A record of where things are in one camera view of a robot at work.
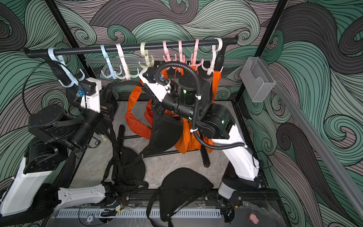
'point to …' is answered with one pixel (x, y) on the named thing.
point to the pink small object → (254, 219)
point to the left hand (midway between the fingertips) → (108, 89)
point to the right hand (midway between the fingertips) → (143, 87)
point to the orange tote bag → (186, 141)
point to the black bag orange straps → (182, 188)
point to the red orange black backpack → (143, 130)
